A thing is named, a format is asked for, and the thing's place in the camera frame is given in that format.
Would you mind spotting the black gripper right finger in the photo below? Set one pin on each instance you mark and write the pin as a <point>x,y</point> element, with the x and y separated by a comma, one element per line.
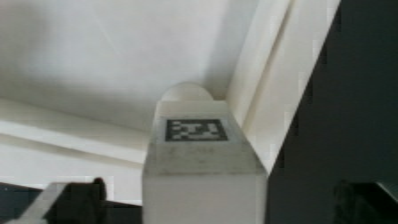
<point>365,204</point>

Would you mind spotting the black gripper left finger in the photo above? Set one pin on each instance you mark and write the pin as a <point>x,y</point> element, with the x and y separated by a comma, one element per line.
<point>72,203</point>

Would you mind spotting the white table leg with tag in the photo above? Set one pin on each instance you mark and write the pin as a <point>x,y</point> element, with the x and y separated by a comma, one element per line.
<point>204,174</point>

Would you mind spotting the white square tabletop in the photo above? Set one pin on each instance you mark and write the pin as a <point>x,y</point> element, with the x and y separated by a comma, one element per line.
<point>99,53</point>

